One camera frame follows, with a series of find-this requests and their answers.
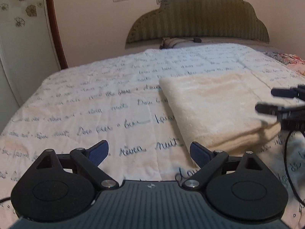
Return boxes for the cream fleece pants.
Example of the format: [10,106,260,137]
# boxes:
[159,73,291,155]

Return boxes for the colourful floral blanket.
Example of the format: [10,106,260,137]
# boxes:
[264,52,305,76]

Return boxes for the small black device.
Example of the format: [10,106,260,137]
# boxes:
[193,37,202,43]

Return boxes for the green upholstered headboard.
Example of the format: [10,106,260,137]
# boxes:
[126,0,269,44]

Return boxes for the striped pillow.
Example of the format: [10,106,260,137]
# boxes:
[159,37,203,50]

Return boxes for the white floral wardrobe door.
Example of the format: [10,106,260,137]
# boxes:
[1,0,60,129]

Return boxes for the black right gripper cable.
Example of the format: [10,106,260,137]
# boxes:
[283,129,305,208]

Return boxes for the dark red door frame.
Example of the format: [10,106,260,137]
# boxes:
[46,0,68,69]

